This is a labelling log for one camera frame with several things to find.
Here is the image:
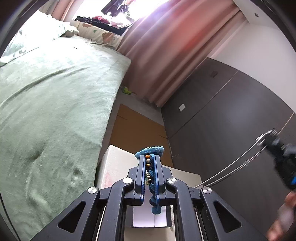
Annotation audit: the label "blue beaded necklace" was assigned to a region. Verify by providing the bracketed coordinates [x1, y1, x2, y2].
[135, 146, 165, 215]

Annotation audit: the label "black jewelry box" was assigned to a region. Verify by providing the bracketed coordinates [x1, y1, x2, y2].
[125, 205, 172, 228]

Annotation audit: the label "person right hand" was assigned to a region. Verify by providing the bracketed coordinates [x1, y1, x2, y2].
[266, 191, 295, 241]

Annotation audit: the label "brown cardboard floor sheet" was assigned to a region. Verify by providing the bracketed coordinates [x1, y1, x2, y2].
[109, 104, 173, 167]

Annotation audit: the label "dark grey wardrobe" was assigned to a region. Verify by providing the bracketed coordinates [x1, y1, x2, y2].
[161, 58, 295, 234]

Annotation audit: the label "green object on floor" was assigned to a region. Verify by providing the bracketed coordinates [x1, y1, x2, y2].
[121, 86, 132, 95]

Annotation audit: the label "green bed blanket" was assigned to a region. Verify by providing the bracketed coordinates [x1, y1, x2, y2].
[1, 36, 131, 240]

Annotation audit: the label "pink curtain right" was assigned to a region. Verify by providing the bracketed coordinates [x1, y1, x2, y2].
[118, 1, 245, 107]

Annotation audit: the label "floral pillow at window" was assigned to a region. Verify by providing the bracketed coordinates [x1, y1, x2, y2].
[75, 21, 122, 50]

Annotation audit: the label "hanging dark clothes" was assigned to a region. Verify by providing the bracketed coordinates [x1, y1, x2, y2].
[101, 0, 133, 16]

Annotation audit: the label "light green crumpled duvet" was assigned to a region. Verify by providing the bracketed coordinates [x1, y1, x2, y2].
[1, 11, 79, 66]

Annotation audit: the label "white wall switch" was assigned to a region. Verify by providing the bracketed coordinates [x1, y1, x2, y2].
[179, 104, 185, 112]

